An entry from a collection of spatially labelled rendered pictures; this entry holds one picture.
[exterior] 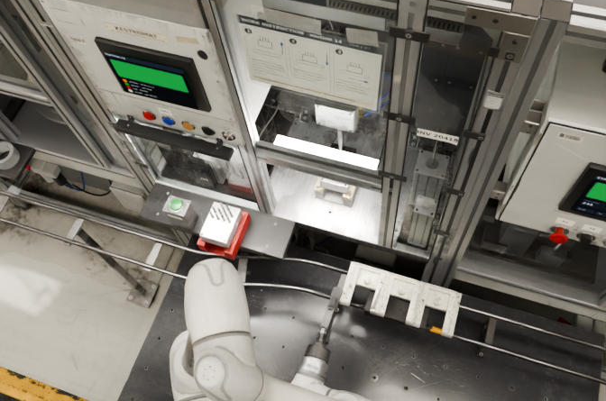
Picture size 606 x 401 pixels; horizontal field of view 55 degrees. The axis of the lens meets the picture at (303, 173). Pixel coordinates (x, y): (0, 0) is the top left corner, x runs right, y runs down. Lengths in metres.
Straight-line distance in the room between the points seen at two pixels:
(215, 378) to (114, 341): 1.78
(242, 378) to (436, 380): 0.95
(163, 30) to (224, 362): 0.71
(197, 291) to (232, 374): 0.20
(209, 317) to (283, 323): 0.84
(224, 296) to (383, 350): 0.89
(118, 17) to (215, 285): 0.62
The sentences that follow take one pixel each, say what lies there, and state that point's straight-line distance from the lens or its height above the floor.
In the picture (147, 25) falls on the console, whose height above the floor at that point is 1.81.
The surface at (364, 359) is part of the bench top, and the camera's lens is 2.10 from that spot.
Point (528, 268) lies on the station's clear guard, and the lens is 1.91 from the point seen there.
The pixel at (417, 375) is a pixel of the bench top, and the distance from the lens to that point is 2.10.
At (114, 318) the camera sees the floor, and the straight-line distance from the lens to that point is 3.05.
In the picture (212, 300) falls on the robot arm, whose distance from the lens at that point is 1.34.
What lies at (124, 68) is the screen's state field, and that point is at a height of 1.66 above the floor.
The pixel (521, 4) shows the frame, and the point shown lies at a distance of 1.02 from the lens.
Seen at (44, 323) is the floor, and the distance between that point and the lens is 3.19.
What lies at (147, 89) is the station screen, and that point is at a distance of 1.53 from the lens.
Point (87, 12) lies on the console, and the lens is 1.42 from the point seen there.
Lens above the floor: 2.74
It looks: 61 degrees down
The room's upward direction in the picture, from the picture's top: 9 degrees counter-clockwise
